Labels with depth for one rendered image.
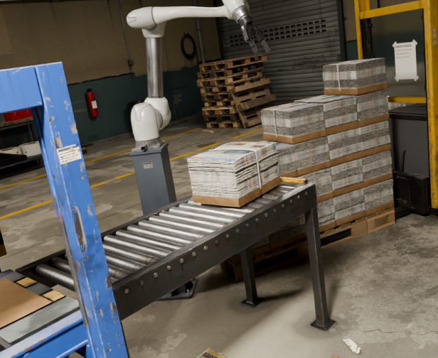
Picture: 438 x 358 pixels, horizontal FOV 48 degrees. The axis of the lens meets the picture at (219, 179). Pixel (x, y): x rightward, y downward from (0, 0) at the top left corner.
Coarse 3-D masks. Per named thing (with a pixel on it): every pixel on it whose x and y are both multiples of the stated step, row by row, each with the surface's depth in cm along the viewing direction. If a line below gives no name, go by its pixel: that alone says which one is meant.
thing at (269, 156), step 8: (224, 144) 261; (232, 144) 257; (240, 144) 254; (248, 144) 252; (256, 144) 249; (264, 144) 246; (272, 144) 246; (264, 152) 241; (272, 152) 247; (264, 160) 241; (272, 160) 247; (264, 168) 242; (272, 168) 248; (264, 176) 243; (272, 176) 249
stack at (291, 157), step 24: (288, 144) 336; (312, 144) 340; (336, 144) 350; (288, 168) 333; (336, 168) 353; (360, 168) 363; (360, 192) 367; (336, 216) 360; (264, 240) 334; (240, 264) 329
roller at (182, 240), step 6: (132, 228) 224; (138, 228) 222; (144, 228) 220; (144, 234) 218; (150, 234) 215; (156, 234) 212; (162, 234) 210; (168, 234) 208; (174, 234) 207; (168, 240) 206; (174, 240) 204; (180, 240) 202; (186, 240) 199; (192, 240) 198
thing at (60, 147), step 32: (64, 96) 125; (64, 128) 126; (64, 160) 126; (64, 192) 128; (64, 224) 134; (96, 224) 134; (96, 256) 135; (96, 288) 136; (96, 320) 137; (96, 352) 143
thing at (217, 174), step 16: (192, 160) 237; (208, 160) 230; (224, 160) 225; (240, 160) 226; (192, 176) 241; (208, 176) 234; (224, 176) 228; (240, 176) 227; (208, 192) 237; (224, 192) 231; (240, 192) 228
